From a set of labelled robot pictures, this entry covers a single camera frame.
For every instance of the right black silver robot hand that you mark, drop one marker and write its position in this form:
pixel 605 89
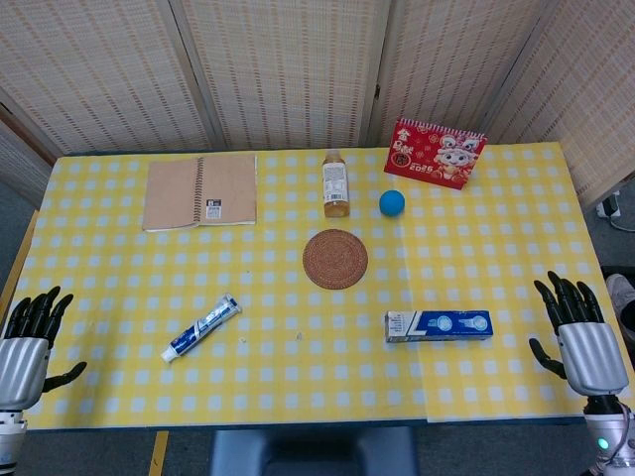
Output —
pixel 590 357

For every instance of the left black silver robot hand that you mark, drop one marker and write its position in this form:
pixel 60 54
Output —
pixel 22 367

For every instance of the blue white toothpaste box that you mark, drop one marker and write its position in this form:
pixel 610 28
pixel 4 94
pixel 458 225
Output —
pixel 441 324

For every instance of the blue white toothpaste tube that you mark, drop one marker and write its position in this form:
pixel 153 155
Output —
pixel 198 329

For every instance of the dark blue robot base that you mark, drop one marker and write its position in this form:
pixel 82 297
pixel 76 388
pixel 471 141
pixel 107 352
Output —
pixel 312 453

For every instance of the yellow white checked tablecloth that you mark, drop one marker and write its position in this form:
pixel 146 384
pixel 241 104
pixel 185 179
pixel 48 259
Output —
pixel 248 387

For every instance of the grey shoe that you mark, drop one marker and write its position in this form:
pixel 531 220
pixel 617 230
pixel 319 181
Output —
pixel 622 302

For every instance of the white power strip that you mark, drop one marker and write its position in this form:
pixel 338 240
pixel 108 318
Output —
pixel 611 204

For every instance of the yellow floor tape strip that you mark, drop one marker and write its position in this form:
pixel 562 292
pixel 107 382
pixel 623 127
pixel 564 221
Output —
pixel 159 453

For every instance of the woven folding screen panel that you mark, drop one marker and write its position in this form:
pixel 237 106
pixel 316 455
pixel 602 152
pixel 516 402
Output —
pixel 585 99
pixel 446 64
pixel 99 74
pixel 283 74
pixel 20 163

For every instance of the brown spiral notebook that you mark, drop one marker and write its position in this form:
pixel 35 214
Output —
pixel 171 193

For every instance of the blue ball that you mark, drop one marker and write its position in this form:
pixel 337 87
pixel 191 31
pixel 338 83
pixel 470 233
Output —
pixel 393 203

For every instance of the red desk calendar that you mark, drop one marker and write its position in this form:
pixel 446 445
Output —
pixel 426 156

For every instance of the round woven rattan coaster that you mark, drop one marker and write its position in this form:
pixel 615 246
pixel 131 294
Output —
pixel 336 259

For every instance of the yellow drink bottle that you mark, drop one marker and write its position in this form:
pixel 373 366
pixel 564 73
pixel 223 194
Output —
pixel 336 186

